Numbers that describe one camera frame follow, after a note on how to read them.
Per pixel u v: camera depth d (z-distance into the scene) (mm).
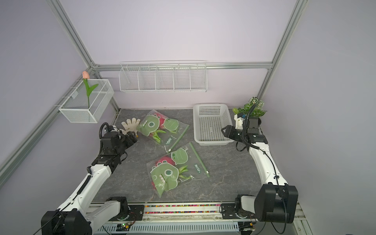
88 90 837
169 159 850
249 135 589
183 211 754
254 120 615
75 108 708
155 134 971
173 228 1577
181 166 829
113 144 620
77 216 404
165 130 995
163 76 991
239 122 741
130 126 1108
